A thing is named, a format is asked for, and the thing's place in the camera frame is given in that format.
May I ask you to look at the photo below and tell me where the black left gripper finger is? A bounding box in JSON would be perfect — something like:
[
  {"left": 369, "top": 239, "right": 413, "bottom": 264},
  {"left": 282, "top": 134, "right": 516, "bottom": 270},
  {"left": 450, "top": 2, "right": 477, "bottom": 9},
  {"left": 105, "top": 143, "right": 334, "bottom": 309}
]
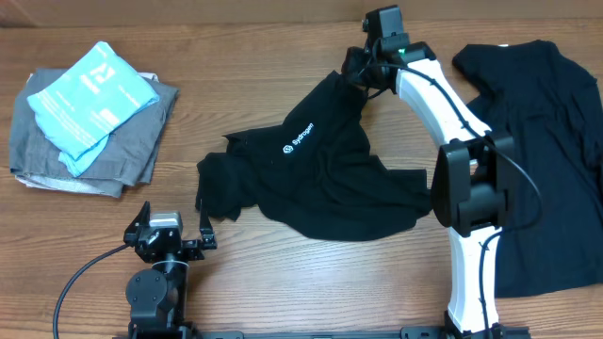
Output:
[
  {"left": 199, "top": 208, "right": 216, "bottom": 243},
  {"left": 123, "top": 201, "right": 151, "bottom": 244}
]

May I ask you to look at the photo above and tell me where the black polo shirt with logo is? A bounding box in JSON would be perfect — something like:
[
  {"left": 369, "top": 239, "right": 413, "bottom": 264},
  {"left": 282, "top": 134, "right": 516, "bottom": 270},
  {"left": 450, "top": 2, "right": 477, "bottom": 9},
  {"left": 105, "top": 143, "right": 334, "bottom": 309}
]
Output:
[{"left": 196, "top": 72, "right": 432, "bottom": 242}]

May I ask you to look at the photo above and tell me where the plain black t-shirt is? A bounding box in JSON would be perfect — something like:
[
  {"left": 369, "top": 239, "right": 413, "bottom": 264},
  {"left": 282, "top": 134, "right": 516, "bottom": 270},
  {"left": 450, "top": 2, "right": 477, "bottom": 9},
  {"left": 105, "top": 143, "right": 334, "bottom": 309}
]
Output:
[{"left": 452, "top": 40, "right": 602, "bottom": 298}]

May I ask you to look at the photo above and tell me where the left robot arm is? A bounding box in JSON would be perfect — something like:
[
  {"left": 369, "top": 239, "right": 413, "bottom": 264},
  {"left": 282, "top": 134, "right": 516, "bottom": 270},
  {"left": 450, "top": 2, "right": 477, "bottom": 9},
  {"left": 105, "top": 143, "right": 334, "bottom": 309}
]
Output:
[{"left": 123, "top": 202, "right": 218, "bottom": 339}]

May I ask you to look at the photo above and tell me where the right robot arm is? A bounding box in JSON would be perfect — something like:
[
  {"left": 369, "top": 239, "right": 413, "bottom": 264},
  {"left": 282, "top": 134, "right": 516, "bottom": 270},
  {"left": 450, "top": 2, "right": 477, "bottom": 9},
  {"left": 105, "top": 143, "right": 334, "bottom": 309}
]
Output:
[{"left": 341, "top": 34, "right": 530, "bottom": 338}]

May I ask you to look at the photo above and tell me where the folded grey garment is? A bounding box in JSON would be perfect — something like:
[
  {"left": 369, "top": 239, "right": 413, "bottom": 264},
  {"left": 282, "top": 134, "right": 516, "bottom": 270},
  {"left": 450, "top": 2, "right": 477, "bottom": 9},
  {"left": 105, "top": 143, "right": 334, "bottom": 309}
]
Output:
[{"left": 8, "top": 67, "right": 180, "bottom": 199}]

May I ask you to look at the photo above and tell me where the white folded cloth underneath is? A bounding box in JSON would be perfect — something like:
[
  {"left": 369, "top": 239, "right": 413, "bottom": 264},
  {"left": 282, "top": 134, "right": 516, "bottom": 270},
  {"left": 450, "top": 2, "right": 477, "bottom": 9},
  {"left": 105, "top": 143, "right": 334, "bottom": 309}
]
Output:
[{"left": 14, "top": 72, "right": 160, "bottom": 195}]

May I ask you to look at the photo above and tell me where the folded light blue garment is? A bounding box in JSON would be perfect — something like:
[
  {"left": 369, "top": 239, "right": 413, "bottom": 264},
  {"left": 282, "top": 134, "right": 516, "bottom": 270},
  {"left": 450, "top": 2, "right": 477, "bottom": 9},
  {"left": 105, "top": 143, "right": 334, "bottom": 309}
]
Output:
[{"left": 27, "top": 41, "right": 159, "bottom": 177}]

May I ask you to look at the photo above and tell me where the brown cardboard barrier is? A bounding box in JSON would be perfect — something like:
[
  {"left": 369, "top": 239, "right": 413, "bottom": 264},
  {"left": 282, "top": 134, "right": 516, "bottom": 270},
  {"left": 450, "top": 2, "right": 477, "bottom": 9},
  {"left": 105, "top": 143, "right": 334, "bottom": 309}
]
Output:
[{"left": 1, "top": 0, "right": 602, "bottom": 27}]

